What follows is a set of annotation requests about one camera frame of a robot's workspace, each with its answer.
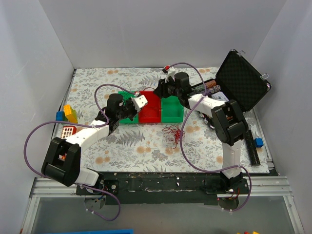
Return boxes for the black poker chip case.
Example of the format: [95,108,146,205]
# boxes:
[192,48,272,127]

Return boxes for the white card deck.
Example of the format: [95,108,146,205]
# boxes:
[212,91,229,102]

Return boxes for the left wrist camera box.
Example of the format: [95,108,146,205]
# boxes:
[131,92,148,113]

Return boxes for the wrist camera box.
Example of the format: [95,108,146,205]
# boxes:
[162,66,176,83]
[131,92,148,113]

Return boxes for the black microphone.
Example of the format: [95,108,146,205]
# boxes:
[245,130,261,166]

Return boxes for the blue plastic bin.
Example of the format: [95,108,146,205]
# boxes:
[44,229,134,234]

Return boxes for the yellow red toy pieces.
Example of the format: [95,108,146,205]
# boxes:
[236,231,260,234]

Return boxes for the green plastic bin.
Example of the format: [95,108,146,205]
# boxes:
[161,96,184,123]
[118,90,140,124]

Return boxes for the white wire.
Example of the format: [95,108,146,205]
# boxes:
[162,134,180,150]

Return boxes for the left green plastic bin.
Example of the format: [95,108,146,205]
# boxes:
[118,90,140,124]

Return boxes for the red wire bundle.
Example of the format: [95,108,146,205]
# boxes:
[162,124,186,141]

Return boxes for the red window toy brick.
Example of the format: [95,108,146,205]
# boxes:
[60,126,77,139]

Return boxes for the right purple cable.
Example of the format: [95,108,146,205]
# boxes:
[170,62,252,212]

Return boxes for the right green plastic bin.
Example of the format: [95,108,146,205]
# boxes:
[161,96,184,123]

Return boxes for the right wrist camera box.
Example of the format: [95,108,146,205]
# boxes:
[162,66,176,83]

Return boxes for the black table front frame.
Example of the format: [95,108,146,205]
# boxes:
[75,170,249,206]

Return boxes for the floral table mat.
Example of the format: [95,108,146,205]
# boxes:
[46,67,271,174]

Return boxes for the red plastic bin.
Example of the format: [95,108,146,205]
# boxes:
[138,90,161,123]

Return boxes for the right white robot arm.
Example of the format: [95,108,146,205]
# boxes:
[154,72,248,194]

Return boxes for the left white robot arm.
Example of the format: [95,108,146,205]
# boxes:
[41,94,148,195]

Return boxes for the small blue toy brick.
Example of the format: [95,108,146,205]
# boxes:
[254,137,264,148]

